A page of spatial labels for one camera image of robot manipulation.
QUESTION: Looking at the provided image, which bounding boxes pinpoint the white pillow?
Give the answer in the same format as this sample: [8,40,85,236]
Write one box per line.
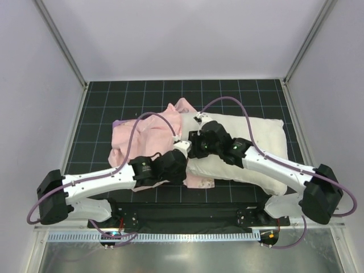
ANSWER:
[184,113,288,196]

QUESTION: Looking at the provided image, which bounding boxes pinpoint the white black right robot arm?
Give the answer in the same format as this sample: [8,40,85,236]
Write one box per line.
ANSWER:
[188,117,343,225]

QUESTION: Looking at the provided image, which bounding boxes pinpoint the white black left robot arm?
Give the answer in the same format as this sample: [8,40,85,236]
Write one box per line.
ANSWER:
[37,148,188,228]

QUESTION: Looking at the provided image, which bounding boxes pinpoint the black gridded work mat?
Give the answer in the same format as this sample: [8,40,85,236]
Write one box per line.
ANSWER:
[65,79,303,203]

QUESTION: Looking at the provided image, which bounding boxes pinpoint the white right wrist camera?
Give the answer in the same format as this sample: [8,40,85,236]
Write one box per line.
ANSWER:
[194,112,212,130]

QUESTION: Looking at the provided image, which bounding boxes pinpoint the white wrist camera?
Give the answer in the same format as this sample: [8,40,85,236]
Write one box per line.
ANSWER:
[172,136,192,158]
[194,112,212,130]

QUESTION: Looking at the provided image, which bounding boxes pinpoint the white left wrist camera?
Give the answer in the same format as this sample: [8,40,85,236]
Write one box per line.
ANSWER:
[172,136,192,158]

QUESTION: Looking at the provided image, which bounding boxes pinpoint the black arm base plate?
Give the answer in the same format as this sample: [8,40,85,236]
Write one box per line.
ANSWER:
[97,202,290,234]

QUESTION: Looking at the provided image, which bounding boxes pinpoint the slotted grey cable duct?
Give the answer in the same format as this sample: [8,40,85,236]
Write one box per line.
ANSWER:
[47,230,260,243]

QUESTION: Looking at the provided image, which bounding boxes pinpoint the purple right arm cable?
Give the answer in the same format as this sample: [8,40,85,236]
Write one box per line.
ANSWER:
[198,96,358,251]

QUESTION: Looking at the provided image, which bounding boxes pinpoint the left aluminium rail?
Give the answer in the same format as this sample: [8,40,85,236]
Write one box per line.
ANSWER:
[34,220,88,231]

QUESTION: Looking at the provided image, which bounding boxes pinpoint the left aluminium frame post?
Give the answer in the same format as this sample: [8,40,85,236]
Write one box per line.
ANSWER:
[34,0,88,88]

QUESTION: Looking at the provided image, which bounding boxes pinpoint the aluminium frame post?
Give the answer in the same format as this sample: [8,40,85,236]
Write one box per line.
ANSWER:
[283,0,338,85]
[34,0,88,88]

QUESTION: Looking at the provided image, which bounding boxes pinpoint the right aluminium frame post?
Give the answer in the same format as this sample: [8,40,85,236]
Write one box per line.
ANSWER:
[283,0,338,85]

